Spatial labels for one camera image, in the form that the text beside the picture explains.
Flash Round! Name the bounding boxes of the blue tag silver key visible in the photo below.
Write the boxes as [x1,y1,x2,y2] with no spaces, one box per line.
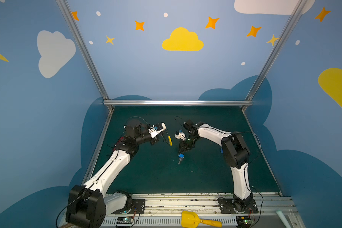
[178,154,184,165]

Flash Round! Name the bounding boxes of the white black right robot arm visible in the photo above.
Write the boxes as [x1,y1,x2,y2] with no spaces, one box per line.
[175,120,256,213]

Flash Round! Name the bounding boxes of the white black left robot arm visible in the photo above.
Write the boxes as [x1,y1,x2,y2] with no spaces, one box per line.
[64,119,167,228]

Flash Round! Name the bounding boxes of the yellow plastic scoop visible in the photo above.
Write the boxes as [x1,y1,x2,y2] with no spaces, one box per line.
[181,211,222,228]

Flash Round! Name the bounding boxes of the left green circuit board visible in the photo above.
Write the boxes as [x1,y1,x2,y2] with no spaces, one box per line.
[116,217,134,227]

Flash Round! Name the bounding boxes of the green circuit board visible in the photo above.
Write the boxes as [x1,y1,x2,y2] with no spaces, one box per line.
[236,217,254,228]
[116,217,134,227]

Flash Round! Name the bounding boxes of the right green circuit board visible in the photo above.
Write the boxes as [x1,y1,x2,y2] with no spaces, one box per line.
[236,217,254,228]

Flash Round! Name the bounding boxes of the pale teal tube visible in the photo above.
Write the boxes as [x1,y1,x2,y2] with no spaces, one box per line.
[276,210,291,228]

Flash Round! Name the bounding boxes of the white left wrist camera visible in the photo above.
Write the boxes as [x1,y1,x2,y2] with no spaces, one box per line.
[148,123,166,139]

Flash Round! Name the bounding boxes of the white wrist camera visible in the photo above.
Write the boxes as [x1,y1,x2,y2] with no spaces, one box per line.
[175,129,187,141]
[148,123,166,139]

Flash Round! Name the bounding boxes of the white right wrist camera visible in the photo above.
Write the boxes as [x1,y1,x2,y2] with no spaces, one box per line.
[175,129,187,141]

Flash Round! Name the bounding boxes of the aluminium back frame rail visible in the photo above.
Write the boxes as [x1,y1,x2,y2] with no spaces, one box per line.
[103,100,253,106]

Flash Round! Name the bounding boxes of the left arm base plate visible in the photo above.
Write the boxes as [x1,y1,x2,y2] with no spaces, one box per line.
[113,199,145,215]

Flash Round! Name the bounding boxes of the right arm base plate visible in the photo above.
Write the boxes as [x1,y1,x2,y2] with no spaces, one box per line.
[217,196,259,214]

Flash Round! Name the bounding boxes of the grey slotted cable duct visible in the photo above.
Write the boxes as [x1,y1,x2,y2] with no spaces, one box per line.
[100,216,237,228]

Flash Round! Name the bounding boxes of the aluminium left frame post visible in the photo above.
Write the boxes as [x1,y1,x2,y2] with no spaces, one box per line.
[56,0,109,101]

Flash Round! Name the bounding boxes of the aluminium frame post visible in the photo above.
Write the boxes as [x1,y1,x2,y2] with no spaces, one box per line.
[56,0,109,101]
[241,0,308,113]

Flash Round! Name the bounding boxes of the aluminium right frame post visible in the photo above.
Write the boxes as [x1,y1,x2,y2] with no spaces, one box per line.
[241,0,308,113]

